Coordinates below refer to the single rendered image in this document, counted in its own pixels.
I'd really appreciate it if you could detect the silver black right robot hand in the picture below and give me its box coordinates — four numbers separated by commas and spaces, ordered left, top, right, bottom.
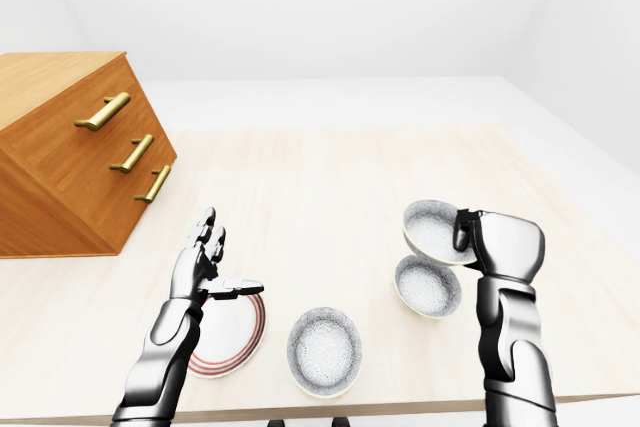
452, 207, 547, 282

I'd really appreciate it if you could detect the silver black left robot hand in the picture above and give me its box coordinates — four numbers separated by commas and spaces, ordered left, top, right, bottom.
168, 206, 266, 305

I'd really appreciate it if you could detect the patterned black white bowl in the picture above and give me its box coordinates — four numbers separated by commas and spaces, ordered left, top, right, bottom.
402, 199, 480, 268
286, 306, 364, 388
393, 254, 464, 321

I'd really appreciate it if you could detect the white plate with red rings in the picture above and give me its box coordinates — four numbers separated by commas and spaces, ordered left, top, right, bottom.
186, 293, 268, 381

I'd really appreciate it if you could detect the small wooden drawer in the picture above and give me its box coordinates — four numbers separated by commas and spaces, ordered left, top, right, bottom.
84, 149, 179, 254

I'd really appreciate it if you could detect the medium wooden drawer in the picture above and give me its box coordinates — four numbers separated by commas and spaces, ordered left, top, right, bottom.
47, 114, 171, 221

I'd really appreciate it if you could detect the large wooden drawer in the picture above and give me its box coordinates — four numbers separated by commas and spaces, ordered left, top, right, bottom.
0, 52, 157, 183

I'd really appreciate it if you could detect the wooden cabinet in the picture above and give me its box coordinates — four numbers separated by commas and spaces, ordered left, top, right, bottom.
0, 50, 180, 259

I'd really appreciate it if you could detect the short brass drawer handle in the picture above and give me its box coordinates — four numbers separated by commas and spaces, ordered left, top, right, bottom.
132, 164, 172, 204

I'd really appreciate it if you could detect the medium brass drawer handle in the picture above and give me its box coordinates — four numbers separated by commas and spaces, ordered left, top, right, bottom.
109, 133, 154, 174

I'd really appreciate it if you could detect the long brass drawer handle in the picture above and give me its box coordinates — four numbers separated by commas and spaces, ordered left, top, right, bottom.
73, 91, 132, 133

